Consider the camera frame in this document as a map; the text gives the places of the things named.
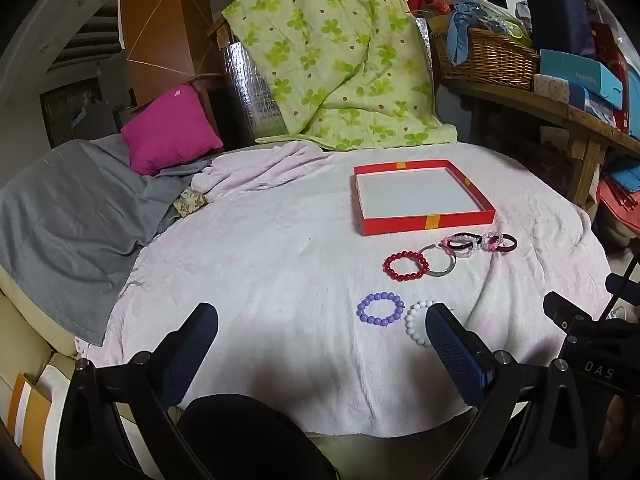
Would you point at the small star patterned cloth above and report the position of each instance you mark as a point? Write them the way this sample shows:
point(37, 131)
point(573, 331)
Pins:
point(190, 202)

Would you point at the red cardboard box tray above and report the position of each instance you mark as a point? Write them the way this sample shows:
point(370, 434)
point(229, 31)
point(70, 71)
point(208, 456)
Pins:
point(400, 223)

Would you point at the navy bag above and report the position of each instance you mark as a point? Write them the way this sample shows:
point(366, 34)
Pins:
point(557, 15)

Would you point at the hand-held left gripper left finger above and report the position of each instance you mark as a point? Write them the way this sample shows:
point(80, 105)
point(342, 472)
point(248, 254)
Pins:
point(192, 340)

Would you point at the dark red box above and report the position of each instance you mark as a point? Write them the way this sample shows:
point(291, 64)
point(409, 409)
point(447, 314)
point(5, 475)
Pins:
point(607, 55)

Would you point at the light blue cloth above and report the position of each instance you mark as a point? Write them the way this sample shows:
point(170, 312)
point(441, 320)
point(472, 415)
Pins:
point(457, 35)

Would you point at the magenta pillow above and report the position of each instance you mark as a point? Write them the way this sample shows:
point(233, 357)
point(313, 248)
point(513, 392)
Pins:
point(170, 127)

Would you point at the silver metal bangle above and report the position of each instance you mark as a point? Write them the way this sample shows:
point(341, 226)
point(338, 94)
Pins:
point(445, 270)

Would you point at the grey blanket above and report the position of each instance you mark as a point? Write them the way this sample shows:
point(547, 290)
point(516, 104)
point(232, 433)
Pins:
point(65, 220)

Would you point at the pale pink blanket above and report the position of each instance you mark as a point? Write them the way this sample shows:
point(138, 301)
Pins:
point(280, 270)

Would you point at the green floral quilt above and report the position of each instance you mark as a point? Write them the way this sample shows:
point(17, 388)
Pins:
point(325, 50)

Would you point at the yellow envelopes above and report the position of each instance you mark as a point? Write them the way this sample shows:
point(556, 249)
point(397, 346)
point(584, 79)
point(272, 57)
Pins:
point(30, 415)

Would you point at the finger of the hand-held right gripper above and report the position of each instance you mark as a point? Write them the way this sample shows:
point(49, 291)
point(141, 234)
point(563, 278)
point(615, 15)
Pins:
point(557, 310)
point(622, 287)

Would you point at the wicker basket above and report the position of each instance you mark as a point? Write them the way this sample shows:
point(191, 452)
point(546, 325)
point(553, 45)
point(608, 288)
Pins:
point(490, 60)

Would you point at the cream sofa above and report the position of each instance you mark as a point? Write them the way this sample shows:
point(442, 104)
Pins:
point(22, 325)

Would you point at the blue cardboard box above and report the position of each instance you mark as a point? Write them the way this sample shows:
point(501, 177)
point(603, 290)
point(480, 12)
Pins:
point(580, 72)

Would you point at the brown wooden cabinet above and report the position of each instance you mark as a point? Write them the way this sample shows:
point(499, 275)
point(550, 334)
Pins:
point(160, 25)

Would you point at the small white patterned box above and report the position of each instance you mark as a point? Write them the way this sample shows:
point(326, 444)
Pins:
point(552, 89)

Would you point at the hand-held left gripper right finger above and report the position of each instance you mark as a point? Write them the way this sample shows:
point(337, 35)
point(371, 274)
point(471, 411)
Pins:
point(455, 350)

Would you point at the wooden shelf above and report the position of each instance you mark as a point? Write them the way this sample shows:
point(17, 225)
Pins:
point(580, 120)

